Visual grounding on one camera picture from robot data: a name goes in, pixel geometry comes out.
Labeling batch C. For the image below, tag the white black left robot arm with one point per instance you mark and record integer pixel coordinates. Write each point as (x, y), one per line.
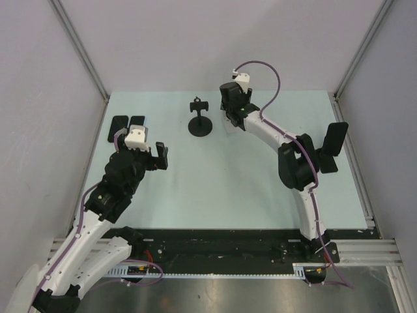
(71, 273)

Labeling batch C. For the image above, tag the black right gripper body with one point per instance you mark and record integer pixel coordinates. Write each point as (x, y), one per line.
(228, 115)

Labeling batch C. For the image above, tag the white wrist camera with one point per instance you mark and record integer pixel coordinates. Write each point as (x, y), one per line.
(137, 138)
(242, 79)

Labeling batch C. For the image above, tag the aluminium corner frame post left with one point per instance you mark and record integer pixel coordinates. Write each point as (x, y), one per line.
(75, 40)

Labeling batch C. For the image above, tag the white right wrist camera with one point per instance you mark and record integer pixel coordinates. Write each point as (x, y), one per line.
(242, 79)

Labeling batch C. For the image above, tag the black smartphone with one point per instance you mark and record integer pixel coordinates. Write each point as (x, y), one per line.
(118, 122)

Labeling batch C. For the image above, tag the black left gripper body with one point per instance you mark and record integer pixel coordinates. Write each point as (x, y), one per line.
(146, 161)

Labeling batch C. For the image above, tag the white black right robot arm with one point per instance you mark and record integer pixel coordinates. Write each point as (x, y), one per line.
(297, 166)

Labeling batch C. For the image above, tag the aluminium corner frame post right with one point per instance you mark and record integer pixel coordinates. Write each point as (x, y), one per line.
(365, 44)

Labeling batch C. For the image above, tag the white phone stand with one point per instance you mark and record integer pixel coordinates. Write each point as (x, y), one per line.
(229, 127)

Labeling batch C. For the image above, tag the aluminium corner frame post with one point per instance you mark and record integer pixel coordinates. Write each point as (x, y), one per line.
(75, 40)
(365, 44)

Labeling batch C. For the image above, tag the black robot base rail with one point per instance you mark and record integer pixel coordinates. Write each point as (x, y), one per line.
(227, 252)

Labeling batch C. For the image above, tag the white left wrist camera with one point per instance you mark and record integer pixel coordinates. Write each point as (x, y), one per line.
(137, 138)

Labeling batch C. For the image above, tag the black phone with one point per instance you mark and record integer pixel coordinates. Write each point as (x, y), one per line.
(335, 136)

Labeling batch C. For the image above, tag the black round-base phone stand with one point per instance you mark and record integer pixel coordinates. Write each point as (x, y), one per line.
(199, 126)

